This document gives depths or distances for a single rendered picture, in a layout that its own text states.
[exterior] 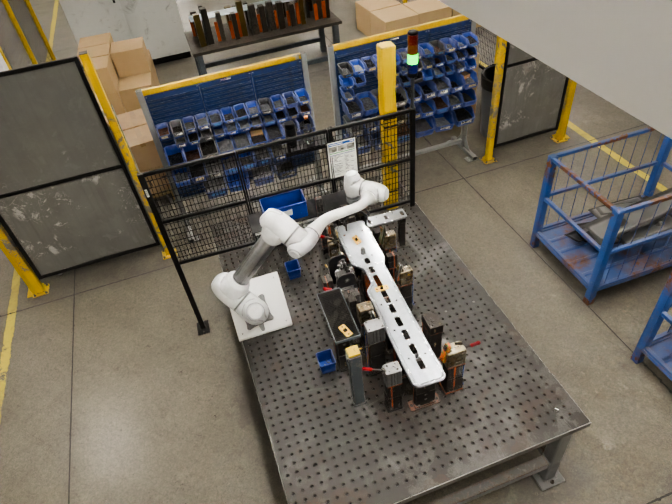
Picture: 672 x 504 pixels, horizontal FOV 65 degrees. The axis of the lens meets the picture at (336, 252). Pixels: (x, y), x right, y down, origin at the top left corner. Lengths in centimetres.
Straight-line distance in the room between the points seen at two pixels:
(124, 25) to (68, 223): 486
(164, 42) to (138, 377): 624
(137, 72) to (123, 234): 270
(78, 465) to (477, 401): 271
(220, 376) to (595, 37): 407
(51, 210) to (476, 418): 376
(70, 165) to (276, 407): 271
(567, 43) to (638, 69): 5
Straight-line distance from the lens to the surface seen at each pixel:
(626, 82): 30
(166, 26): 943
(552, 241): 492
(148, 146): 576
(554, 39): 34
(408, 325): 304
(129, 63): 730
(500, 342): 340
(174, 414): 420
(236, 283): 319
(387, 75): 368
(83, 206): 505
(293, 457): 300
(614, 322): 464
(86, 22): 940
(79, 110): 461
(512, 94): 586
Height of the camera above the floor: 336
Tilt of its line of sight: 43 degrees down
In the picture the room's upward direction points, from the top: 7 degrees counter-clockwise
